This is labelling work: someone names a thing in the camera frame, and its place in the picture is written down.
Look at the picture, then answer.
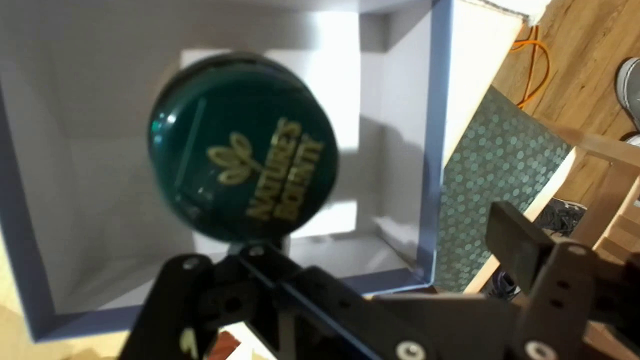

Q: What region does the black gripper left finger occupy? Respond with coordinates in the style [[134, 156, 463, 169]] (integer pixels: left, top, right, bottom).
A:
[[228, 245, 299, 281]]

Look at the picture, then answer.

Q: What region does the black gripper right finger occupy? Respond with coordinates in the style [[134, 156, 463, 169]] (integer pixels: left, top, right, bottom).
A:
[[485, 203, 595, 299]]

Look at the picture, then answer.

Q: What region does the grey box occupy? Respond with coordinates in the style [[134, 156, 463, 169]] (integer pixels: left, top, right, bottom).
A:
[[0, 0, 522, 343]]

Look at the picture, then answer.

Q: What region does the wooden chair near right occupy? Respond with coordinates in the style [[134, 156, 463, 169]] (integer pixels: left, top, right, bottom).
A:
[[431, 82, 640, 360]]

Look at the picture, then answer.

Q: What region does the wooden dining table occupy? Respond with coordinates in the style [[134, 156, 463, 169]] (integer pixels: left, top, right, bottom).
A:
[[0, 233, 281, 360]]

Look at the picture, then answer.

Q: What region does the orange cable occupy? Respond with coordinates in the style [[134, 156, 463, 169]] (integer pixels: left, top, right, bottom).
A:
[[509, 24, 552, 109]]

